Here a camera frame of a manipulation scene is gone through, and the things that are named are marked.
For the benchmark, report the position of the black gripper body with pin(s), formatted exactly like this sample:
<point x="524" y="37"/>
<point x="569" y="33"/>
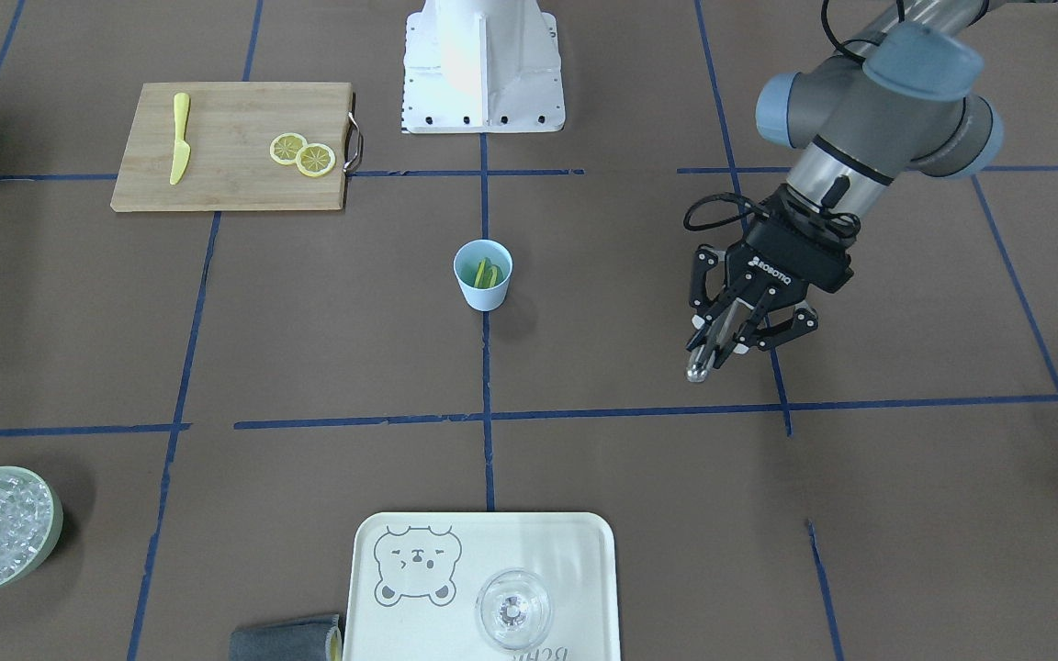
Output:
<point x="779" y="274"/>

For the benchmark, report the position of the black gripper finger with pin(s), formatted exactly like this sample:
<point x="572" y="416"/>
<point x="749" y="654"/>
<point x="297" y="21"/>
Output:
<point x="751" y="336"/>
<point x="734" y="261"/>

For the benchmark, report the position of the steel muddler with black cap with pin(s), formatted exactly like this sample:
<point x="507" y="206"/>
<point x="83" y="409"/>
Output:
<point x="714" y="338"/>

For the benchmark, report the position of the yellow lemon slice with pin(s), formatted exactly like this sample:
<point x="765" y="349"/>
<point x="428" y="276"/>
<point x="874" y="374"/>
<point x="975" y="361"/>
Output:
<point x="488" y="275"/>

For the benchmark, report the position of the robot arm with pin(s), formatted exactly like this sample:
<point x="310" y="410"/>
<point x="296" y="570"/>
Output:
<point x="897" y="97"/>

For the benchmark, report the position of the light blue cup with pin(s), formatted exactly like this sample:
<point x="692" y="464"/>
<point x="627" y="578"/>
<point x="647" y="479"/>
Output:
<point x="464" y="267"/>

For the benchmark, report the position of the clear wine glass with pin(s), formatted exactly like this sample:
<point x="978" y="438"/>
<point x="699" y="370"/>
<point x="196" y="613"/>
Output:
<point x="514" y="611"/>

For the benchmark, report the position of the cream bear tray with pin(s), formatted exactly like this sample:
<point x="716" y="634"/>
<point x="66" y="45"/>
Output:
<point x="415" y="578"/>

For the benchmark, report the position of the bamboo cutting board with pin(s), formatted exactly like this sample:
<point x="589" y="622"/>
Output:
<point x="229" y="130"/>

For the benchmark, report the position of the yellow plastic knife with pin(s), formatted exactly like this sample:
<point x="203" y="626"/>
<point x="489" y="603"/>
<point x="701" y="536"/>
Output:
<point x="181" y="149"/>

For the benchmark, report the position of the grey folded cloth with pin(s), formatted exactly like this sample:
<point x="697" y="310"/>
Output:
<point x="317" y="637"/>

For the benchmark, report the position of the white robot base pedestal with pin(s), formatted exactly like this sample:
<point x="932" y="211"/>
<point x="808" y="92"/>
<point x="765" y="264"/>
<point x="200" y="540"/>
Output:
<point x="482" y="67"/>

